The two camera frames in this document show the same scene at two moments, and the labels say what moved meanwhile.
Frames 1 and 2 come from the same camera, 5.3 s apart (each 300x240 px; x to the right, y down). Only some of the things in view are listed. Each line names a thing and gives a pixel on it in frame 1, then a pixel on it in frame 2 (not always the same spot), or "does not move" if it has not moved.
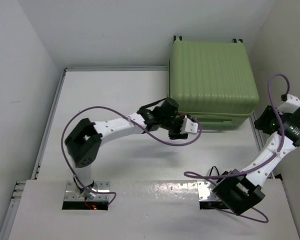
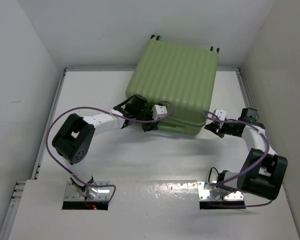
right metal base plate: [205, 193] does not move
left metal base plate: [72, 193] does not move
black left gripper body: [173, 124] -> [145, 115]
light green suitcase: [213, 82] -> [185, 76]
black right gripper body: [268, 119] -> [228, 128]
